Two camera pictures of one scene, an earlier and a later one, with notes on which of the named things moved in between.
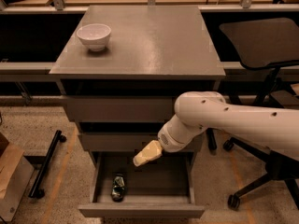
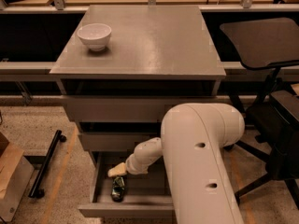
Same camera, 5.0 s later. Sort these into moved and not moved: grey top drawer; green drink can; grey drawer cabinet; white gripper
Moved: white gripper
Not moved: grey drawer cabinet; grey top drawer; green drink can
